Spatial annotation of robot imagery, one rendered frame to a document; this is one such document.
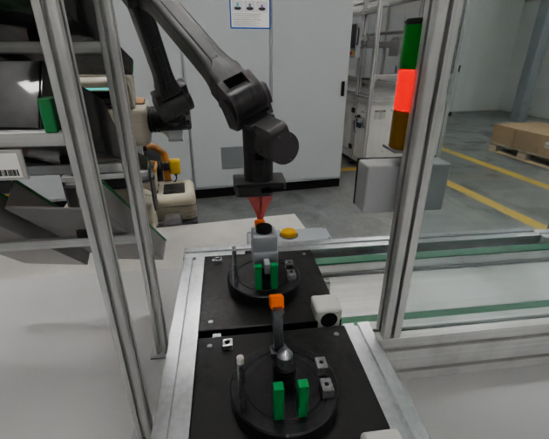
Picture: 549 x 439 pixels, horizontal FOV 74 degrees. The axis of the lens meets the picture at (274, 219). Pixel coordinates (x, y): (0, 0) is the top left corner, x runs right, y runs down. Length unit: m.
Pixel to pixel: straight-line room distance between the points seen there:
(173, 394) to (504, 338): 0.55
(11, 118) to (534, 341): 0.83
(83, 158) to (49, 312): 0.60
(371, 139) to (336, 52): 1.36
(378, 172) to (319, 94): 3.33
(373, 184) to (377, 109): 4.23
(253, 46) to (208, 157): 1.10
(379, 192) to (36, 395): 0.64
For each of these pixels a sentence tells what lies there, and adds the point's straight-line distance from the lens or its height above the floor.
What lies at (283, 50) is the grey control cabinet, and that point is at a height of 1.40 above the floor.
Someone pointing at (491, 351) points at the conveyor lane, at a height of 0.91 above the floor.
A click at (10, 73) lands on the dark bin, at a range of 0.49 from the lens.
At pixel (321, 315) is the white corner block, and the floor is 0.98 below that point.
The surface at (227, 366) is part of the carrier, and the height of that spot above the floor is 0.97.
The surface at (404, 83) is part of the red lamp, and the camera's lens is 0.51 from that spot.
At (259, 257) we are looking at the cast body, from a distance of 0.65.
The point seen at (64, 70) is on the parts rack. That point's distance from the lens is 0.39.
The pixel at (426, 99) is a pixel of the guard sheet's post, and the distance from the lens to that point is 0.49.
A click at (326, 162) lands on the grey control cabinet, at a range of 4.00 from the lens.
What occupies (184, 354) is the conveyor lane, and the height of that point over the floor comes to 0.96.
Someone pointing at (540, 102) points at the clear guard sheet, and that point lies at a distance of 0.59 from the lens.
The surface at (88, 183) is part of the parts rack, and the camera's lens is 0.41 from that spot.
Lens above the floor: 1.38
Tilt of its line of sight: 25 degrees down
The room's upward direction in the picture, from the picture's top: straight up
